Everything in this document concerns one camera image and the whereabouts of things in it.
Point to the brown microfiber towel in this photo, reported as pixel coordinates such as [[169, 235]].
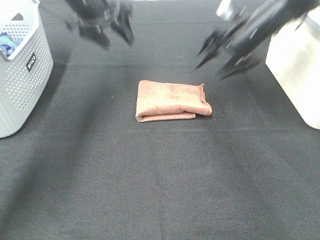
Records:
[[158, 101]]

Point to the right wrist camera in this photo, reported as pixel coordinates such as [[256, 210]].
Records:
[[228, 10]]

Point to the white plastic bin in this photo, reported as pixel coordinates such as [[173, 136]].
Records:
[[293, 57]]

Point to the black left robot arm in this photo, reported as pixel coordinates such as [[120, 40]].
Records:
[[93, 16]]

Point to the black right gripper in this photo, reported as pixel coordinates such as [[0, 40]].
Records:
[[241, 41]]

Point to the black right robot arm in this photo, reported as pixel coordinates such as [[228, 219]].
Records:
[[277, 13]]

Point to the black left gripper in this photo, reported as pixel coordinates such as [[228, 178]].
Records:
[[116, 13]]

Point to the grey perforated laundry basket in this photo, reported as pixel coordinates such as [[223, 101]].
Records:
[[25, 73]]

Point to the blue cloth in basket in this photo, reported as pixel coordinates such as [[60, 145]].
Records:
[[7, 44]]

